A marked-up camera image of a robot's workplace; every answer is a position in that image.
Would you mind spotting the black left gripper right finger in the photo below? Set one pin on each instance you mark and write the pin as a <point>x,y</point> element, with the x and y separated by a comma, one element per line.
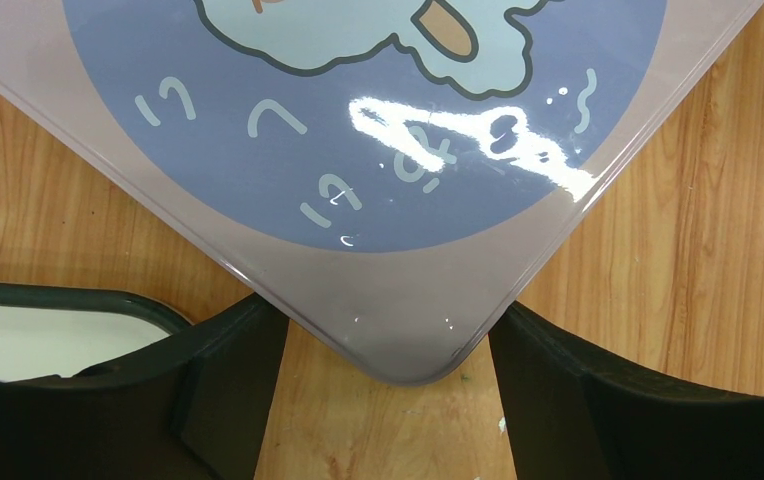
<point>575,410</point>

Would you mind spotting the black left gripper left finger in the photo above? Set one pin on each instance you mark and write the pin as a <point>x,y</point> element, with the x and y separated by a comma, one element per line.
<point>192,405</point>

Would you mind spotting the strawberry print tray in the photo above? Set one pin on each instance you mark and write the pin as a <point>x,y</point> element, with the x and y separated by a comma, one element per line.
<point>61,331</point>

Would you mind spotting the silver tin lid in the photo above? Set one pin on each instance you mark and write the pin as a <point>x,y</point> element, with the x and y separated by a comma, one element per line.
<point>389,174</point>

